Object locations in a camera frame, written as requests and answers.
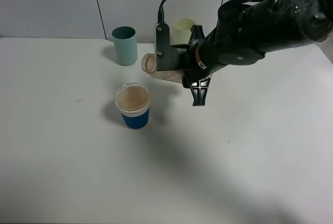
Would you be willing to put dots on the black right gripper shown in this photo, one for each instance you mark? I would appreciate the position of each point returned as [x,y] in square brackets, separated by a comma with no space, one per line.
[199,65]

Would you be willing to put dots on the clear plastic drink bottle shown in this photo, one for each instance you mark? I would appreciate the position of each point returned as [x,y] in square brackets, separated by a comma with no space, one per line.
[149,66]

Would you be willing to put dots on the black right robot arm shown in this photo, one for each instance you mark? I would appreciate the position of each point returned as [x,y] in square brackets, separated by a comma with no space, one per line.
[246,31]

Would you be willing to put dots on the pale green plastic cup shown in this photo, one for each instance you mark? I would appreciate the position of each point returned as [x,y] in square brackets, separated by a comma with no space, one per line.
[181,30]

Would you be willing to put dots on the teal plastic cup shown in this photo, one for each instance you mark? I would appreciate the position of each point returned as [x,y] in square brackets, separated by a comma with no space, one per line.
[125,43]

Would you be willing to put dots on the blue sleeved paper cup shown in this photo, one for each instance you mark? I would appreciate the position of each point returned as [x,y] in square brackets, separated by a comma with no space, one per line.
[133,102]

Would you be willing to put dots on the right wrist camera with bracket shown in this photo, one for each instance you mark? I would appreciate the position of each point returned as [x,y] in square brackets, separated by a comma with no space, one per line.
[168,56]

